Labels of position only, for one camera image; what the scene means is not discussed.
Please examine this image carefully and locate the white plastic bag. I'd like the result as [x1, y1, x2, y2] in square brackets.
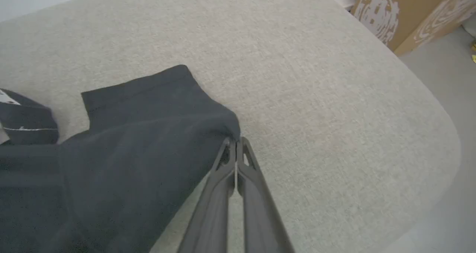
[0, 64, 241, 253]

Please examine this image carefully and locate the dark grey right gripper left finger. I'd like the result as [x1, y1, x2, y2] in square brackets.
[178, 137, 237, 253]

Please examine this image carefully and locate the fabric sofa cushion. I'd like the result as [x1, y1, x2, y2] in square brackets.
[0, 0, 461, 253]

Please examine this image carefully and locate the cardboard box with white print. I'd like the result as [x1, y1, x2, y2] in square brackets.
[351, 0, 476, 56]

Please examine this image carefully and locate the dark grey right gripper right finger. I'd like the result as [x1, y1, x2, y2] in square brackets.
[237, 136, 295, 253]

